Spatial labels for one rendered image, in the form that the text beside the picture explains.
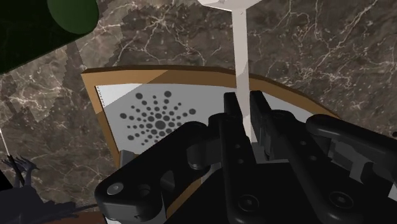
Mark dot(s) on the wood-framed white dotted board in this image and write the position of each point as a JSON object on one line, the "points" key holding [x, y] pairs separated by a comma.
{"points": [[192, 100]]}

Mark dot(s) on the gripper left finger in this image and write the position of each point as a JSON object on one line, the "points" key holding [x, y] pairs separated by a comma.
{"points": [[136, 173]]}

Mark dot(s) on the dark green cylinder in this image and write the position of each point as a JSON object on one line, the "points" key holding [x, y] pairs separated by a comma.
{"points": [[37, 28]]}

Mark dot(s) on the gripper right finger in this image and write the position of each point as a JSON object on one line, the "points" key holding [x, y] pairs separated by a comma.
{"points": [[279, 130]]}

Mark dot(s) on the dark spiky figure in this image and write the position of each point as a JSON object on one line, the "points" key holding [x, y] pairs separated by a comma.
{"points": [[21, 203]]}

